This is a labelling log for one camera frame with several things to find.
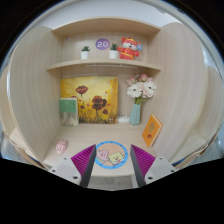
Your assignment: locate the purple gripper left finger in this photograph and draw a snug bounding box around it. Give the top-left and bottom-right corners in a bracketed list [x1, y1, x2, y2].
[49, 145, 96, 188]

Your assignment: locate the small potted plant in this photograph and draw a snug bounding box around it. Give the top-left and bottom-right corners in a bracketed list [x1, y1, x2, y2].
[81, 46, 90, 59]
[109, 43, 119, 59]

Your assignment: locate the red bear plush toy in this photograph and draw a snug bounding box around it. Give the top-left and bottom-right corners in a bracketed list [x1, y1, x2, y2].
[117, 37, 142, 60]

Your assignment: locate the left small potted plant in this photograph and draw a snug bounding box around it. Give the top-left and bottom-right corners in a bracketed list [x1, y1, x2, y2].
[81, 46, 90, 59]

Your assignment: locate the light blue vase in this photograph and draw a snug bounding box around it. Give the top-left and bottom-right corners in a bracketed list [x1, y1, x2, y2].
[129, 104, 141, 126]

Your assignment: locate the pink white flower bouquet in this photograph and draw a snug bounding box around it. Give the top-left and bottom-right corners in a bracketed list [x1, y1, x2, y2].
[126, 74, 156, 105]

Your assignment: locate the green book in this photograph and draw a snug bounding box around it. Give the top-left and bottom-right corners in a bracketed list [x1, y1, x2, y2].
[59, 98, 79, 127]

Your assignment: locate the purple round number sign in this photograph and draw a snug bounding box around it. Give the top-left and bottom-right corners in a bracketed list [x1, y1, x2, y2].
[95, 38, 110, 50]

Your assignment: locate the wooden desk hutch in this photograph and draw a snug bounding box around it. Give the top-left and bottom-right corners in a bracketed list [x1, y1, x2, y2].
[0, 16, 224, 171]

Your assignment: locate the right small potted plant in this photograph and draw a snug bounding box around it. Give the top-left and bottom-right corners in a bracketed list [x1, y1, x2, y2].
[109, 43, 119, 59]

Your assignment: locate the white power adapter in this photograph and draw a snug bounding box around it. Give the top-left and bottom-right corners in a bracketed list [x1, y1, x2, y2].
[117, 114, 129, 123]

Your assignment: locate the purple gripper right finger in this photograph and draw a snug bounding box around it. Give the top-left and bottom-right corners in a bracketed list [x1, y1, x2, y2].
[130, 145, 176, 187]

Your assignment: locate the poppy flower painting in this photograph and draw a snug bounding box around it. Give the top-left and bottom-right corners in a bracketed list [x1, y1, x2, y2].
[60, 76, 118, 124]

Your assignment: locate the wooden shelf board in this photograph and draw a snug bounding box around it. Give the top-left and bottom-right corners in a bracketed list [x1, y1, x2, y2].
[46, 58, 162, 71]

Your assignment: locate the round cartoon mouse pad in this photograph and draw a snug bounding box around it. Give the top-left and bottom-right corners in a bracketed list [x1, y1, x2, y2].
[95, 141, 128, 170]

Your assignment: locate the pink computer mouse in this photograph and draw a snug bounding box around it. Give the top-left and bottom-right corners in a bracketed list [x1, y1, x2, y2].
[56, 139, 68, 154]

